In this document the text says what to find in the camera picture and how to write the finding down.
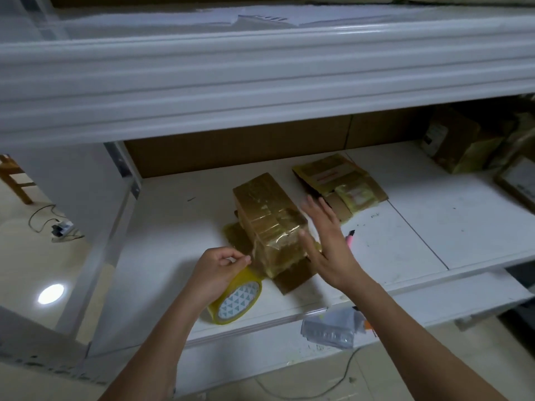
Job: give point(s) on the person's left hand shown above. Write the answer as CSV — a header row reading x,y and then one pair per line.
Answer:
x,y
216,275

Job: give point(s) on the person's right hand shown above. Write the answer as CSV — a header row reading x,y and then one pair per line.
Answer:
x,y
334,250

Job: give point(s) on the pink utility knife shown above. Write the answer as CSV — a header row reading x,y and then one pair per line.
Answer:
x,y
349,238

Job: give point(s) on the yellow tape roll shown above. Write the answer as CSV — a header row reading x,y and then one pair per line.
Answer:
x,y
238,300

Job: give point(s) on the small taped carton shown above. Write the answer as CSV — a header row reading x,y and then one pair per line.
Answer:
x,y
339,183

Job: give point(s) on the clear taped brown cardboard box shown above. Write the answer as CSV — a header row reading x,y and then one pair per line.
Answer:
x,y
267,217

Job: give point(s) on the boxes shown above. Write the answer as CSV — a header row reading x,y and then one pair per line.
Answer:
x,y
460,146

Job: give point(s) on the white metal shelf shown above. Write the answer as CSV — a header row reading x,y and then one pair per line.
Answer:
x,y
192,104

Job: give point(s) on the person's left forearm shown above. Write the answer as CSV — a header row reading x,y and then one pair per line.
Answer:
x,y
150,355

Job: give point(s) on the person's right forearm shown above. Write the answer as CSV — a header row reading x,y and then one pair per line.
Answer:
x,y
435,346

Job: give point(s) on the wooden chair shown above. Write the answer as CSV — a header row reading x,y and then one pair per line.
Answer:
x,y
17,178

